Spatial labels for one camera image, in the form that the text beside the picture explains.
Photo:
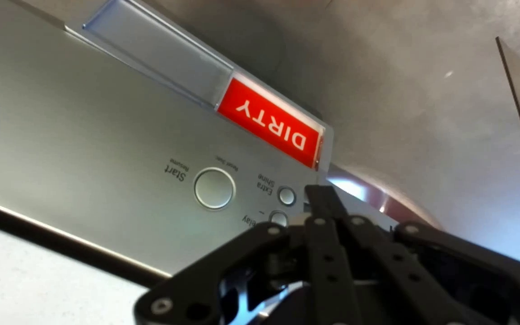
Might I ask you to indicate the red dirty magnet sign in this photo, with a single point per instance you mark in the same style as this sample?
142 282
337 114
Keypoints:
152 44

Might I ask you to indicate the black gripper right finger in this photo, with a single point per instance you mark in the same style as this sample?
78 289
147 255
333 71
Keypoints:
450 280

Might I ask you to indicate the round silver start button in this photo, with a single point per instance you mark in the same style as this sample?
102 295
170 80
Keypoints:
214 188

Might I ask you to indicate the stainless steel dishwasher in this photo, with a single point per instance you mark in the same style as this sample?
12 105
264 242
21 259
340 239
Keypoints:
98 152

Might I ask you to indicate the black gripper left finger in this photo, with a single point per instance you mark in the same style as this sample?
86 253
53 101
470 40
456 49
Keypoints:
243 282

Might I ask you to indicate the small round dishwasher button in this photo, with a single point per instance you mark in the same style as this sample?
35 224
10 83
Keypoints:
286 195

